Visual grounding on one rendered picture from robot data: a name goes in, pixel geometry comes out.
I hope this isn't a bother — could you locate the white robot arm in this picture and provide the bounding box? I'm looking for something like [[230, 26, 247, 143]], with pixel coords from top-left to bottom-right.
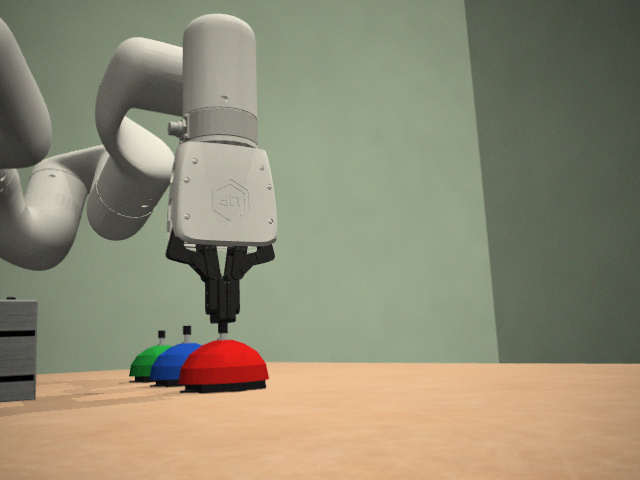
[[0, 14, 258, 271]]

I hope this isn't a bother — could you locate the green dome-shaped bell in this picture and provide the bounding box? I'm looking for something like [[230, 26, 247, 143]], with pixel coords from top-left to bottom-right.
[[129, 330, 173, 383]]

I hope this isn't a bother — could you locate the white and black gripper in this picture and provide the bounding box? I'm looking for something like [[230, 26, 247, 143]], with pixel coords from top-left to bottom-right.
[[166, 135, 278, 324]]

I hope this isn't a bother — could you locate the red bell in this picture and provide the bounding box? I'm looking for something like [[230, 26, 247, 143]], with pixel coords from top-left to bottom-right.
[[178, 322, 269, 394]]

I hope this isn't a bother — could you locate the blue bell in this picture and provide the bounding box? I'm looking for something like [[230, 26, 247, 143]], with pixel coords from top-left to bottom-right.
[[149, 326, 202, 387]]

